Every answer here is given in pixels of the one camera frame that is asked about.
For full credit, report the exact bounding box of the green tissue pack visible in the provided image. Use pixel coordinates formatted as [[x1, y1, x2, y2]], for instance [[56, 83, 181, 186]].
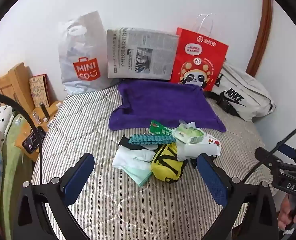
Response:
[[174, 125, 205, 144]]

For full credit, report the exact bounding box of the person's right hand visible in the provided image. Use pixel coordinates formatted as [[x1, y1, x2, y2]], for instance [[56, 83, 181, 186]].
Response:
[[277, 194, 296, 231]]

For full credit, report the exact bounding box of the purple towel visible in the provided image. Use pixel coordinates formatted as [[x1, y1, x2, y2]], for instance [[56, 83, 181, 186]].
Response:
[[108, 80, 227, 132]]

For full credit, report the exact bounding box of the white packet with red print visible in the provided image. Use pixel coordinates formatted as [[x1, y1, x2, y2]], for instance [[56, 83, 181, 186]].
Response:
[[205, 134, 222, 148]]

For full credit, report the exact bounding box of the red paper bag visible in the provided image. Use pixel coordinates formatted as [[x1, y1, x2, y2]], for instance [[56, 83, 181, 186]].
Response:
[[169, 13, 229, 92]]

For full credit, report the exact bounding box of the striped quilt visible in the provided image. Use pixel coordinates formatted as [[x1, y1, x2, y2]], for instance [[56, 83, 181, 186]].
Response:
[[31, 84, 281, 240]]

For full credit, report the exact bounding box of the white floral pillow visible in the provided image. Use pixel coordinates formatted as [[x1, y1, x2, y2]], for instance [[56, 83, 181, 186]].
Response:
[[0, 104, 15, 136]]

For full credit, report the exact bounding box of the wooden nightstand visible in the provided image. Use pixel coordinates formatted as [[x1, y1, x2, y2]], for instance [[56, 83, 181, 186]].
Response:
[[14, 100, 62, 163]]

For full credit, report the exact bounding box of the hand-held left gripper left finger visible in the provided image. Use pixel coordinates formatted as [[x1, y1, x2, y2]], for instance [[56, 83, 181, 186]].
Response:
[[13, 152, 96, 240]]

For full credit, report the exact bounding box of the white plastic shopping bag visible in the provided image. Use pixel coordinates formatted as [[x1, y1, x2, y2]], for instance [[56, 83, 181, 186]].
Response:
[[57, 11, 119, 94]]

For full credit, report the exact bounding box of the white glove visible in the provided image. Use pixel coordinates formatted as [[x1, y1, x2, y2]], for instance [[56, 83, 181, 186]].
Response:
[[112, 145, 159, 176]]

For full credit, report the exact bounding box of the wooden door frame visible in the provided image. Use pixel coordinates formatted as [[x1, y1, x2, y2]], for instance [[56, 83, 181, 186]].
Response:
[[245, 0, 273, 77]]

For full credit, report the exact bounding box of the mint green cloth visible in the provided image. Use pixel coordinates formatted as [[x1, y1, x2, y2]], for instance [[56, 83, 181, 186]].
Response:
[[123, 167, 152, 187]]

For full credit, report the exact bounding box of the teal knitted cloth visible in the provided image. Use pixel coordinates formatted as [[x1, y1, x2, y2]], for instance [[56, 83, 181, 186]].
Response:
[[128, 133, 177, 146]]

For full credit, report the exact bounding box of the black phone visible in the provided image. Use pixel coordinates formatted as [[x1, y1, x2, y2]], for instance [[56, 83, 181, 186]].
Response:
[[22, 126, 47, 154]]

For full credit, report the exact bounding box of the black cylinder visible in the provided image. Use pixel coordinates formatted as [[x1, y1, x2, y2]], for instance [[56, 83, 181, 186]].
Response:
[[39, 102, 50, 123]]

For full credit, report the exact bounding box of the folded newspaper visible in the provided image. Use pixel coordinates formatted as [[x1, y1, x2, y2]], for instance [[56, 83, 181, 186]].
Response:
[[106, 27, 180, 81]]

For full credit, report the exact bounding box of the patterned book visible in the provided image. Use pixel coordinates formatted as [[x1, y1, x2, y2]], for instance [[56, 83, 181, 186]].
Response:
[[29, 74, 51, 108]]

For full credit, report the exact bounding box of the yellow pouch with black straps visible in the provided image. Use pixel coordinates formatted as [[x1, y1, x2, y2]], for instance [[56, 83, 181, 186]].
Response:
[[151, 142, 198, 183]]

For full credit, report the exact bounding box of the green sachet packet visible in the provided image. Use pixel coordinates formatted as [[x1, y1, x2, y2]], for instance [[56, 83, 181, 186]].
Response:
[[149, 120, 178, 137]]

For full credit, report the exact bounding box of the green blanket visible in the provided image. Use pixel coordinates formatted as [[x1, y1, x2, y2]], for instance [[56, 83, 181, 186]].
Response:
[[1, 115, 37, 230]]

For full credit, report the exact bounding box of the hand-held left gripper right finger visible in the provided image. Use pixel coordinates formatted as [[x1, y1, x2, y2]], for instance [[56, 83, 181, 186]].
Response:
[[196, 153, 279, 240]]

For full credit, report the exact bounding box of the white sling bag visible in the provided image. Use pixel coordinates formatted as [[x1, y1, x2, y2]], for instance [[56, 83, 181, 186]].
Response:
[[205, 61, 277, 122]]

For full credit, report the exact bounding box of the wooden bedside furniture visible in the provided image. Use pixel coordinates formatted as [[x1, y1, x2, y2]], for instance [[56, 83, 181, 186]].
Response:
[[0, 62, 35, 113]]

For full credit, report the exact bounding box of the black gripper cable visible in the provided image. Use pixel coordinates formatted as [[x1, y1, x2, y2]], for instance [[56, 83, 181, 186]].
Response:
[[240, 123, 296, 183], [0, 92, 43, 186]]

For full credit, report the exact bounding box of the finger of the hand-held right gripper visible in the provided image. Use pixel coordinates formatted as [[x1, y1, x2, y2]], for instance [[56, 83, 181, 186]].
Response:
[[278, 144, 296, 158], [255, 147, 284, 167]]

